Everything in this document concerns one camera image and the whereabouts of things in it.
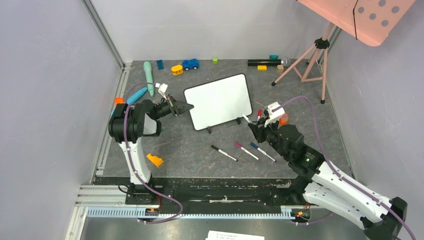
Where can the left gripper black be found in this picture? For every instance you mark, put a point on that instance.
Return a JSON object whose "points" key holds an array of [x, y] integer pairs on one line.
{"points": [[181, 107]]}

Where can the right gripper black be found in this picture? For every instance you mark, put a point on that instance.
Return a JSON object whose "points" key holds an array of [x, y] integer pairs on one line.
{"points": [[259, 127]]}

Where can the white whiteboard black frame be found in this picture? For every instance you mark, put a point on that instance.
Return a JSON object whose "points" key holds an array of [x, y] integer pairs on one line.
{"points": [[219, 101]]}

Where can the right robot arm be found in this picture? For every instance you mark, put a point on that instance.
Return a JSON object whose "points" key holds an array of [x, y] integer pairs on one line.
{"points": [[320, 182]]}

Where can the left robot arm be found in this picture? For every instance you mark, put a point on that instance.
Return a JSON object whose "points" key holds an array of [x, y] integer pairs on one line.
{"points": [[129, 123]]}

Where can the blue capped whiteboard marker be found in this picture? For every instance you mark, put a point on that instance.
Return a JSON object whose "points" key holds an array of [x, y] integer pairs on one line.
{"points": [[262, 151]]}

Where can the red capped whiteboard marker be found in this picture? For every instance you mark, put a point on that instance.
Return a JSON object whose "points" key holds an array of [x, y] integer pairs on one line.
{"points": [[259, 114]]}

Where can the purple capped whiteboard marker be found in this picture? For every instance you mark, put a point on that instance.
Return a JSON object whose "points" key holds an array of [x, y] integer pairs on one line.
{"points": [[237, 144]]}

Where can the black capped whiteboard marker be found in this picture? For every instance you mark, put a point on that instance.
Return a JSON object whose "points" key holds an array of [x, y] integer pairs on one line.
{"points": [[222, 152]]}

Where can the orange rounded toy brick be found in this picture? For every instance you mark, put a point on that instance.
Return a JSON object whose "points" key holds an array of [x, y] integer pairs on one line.
{"points": [[284, 119]]}

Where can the yellow oval toy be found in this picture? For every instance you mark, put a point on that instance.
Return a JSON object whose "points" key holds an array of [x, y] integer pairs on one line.
{"points": [[177, 69]]}

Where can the blue toy car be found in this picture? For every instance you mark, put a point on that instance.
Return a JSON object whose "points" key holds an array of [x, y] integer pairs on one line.
{"points": [[190, 64]]}

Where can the blue toy marker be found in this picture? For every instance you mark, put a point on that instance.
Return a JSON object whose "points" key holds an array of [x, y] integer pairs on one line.
{"points": [[136, 96]]}

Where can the dark blue block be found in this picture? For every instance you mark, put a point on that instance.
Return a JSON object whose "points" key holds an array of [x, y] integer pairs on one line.
{"points": [[160, 64]]}

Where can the mint green toy marker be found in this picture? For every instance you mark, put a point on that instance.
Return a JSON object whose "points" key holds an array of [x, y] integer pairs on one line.
{"points": [[147, 67]]}

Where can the lime green cube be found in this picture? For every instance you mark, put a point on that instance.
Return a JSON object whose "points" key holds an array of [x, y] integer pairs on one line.
{"points": [[215, 60]]}

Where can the orange wedge toy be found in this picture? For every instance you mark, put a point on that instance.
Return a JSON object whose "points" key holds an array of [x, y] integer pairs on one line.
{"points": [[157, 161]]}

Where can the small orange toy piece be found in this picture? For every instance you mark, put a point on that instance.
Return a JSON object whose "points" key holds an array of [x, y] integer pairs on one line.
{"points": [[119, 100]]}

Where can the yellow block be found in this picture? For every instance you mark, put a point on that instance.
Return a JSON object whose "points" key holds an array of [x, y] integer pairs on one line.
{"points": [[262, 68]]}

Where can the beige wooden block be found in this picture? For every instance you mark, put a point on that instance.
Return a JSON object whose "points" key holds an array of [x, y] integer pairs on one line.
{"points": [[280, 68]]}

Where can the black cylinder tube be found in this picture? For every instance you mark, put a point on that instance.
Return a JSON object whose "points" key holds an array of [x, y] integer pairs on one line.
{"points": [[264, 62]]}

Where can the clear round bulb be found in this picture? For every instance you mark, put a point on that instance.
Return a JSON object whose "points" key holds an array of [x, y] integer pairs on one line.
{"points": [[285, 62]]}

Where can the teal block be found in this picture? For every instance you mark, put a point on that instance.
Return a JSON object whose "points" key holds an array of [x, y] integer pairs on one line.
{"points": [[273, 56]]}

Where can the pink tripod stand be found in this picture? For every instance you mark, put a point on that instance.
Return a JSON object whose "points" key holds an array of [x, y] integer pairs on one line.
{"points": [[320, 45]]}

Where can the white paper sheet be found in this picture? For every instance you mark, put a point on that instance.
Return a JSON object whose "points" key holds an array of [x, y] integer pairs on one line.
{"points": [[220, 235]]}

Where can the pink perforated panel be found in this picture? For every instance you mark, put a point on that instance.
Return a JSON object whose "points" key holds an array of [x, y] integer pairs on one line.
{"points": [[369, 21]]}

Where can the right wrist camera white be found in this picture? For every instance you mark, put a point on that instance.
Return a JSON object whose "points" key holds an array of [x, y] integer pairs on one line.
{"points": [[275, 111]]}

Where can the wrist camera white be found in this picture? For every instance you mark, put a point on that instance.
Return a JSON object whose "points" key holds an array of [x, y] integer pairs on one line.
{"points": [[275, 111], [162, 88]]}

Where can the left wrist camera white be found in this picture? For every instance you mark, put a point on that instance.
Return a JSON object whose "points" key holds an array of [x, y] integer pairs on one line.
{"points": [[162, 88]]}

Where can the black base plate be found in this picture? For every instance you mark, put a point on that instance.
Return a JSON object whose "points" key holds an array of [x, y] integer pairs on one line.
{"points": [[221, 195]]}

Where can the light blue cable duct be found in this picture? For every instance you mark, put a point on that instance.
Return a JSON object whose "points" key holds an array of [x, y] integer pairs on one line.
{"points": [[142, 213]]}

